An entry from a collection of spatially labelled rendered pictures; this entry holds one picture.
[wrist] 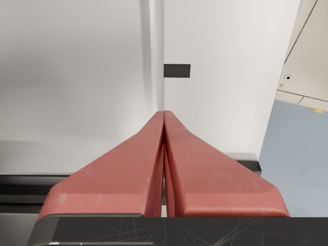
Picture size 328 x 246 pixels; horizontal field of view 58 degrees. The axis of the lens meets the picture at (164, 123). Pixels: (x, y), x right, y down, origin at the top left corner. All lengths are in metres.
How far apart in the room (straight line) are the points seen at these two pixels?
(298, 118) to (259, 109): 1.20
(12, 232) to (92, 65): 0.36
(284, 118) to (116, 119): 1.25
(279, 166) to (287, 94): 0.71
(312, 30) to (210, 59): 0.74
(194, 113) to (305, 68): 0.76
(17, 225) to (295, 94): 0.93
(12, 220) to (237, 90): 0.42
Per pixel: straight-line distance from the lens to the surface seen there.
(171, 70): 0.33
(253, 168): 0.41
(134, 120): 0.37
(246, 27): 0.32
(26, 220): 0.56
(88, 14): 0.32
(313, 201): 2.06
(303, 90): 1.14
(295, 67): 1.08
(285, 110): 1.52
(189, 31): 0.32
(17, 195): 0.49
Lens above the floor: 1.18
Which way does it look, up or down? 54 degrees down
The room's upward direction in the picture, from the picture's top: 179 degrees counter-clockwise
